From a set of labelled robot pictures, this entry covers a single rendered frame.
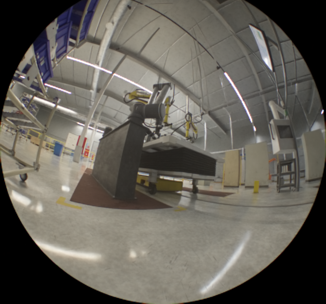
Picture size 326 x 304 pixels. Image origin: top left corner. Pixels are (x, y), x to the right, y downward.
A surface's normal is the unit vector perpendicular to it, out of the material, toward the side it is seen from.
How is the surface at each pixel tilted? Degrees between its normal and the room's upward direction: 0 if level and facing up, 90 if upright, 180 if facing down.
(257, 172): 90
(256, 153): 90
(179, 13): 175
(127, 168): 90
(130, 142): 90
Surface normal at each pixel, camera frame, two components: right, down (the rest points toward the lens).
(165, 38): -0.21, 0.91
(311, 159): -0.79, -0.29
